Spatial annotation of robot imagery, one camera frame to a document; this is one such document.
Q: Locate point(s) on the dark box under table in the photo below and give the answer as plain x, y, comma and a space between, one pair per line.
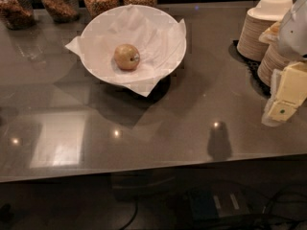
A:
211, 205

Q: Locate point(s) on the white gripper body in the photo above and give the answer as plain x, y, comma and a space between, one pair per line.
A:
294, 35

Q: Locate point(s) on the black mat under stacks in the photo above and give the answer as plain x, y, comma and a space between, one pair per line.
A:
252, 66

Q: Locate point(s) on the white paper liner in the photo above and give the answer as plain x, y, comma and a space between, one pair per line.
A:
150, 32

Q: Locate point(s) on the stack paper bowls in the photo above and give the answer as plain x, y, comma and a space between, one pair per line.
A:
272, 59
257, 20

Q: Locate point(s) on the yellow-brown apple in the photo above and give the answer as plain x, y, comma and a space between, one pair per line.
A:
126, 57

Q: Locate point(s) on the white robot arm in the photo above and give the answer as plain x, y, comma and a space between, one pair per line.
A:
292, 37

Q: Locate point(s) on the front stack paper bowls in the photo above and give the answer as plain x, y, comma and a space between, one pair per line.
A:
272, 59

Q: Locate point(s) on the white bowl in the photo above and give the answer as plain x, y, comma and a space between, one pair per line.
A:
105, 29

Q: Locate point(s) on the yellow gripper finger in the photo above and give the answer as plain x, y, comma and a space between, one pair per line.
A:
277, 113

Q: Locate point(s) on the glass jar with label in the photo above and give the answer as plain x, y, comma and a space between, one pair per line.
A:
62, 11

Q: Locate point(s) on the back stack paper bowls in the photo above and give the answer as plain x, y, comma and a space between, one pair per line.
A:
257, 20

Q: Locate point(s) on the glass jar dark cereal left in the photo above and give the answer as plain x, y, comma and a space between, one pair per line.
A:
17, 14

